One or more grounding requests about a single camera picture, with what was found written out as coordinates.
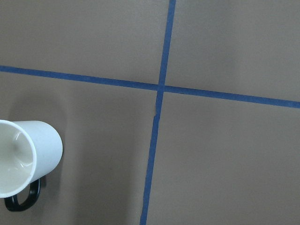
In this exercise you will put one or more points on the white smiley mug black handle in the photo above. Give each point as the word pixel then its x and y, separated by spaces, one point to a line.
pixel 29 150

